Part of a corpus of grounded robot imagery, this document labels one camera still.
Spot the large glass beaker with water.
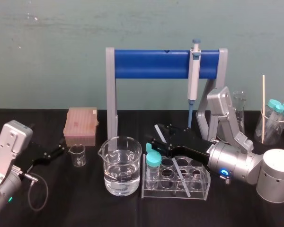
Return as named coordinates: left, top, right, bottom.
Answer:
left=98, top=136, right=143, bottom=196

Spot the wide clear glass beaker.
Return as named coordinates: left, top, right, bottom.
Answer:
left=254, top=108, right=284, bottom=145

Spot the thin dark cable with plug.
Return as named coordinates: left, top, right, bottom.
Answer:
left=14, top=165, right=50, bottom=212

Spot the black table cloth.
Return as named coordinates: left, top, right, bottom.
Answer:
left=0, top=107, right=284, bottom=227

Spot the clear glass conical flask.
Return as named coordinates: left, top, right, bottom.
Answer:
left=232, top=91, right=249, bottom=136

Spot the thin wooden stick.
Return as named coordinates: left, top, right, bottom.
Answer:
left=261, top=75, right=266, bottom=144

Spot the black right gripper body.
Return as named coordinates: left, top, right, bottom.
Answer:
left=167, top=127, right=215, bottom=167

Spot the white and blue pipette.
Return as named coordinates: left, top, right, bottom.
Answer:
left=187, top=39, right=203, bottom=130

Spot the clear glass stirring rod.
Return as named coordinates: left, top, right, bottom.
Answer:
left=154, top=124, right=191, bottom=198

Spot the pink pipette tip box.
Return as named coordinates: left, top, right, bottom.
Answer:
left=63, top=107, right=99, bottom=146

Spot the clear acrylic tube rack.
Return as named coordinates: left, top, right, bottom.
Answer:
left=141, top=156, right=212, bottom=201

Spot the blue and grey pipette stand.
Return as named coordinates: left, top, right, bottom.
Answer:
left=106, top=46, right=228, bottom=143

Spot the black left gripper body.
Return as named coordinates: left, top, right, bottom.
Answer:
left=26, top=140, right=52, bottom=166

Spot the small empty glass beaker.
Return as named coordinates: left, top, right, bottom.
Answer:
left=68, top=144, right=87, bottom=168

